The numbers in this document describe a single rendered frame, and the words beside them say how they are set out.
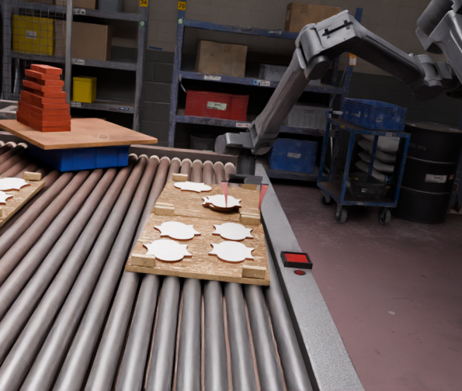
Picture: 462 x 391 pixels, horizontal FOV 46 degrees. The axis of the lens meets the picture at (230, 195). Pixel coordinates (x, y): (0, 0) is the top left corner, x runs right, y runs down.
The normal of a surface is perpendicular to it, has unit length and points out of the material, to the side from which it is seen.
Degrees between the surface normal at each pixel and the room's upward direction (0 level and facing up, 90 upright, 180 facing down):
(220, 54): 93
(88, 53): 90
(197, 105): 90
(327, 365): 0
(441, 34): 88
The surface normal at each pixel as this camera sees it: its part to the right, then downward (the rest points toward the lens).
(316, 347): 0.11, -0.95
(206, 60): 0.33, 0.21
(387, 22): 0.06, 0.29
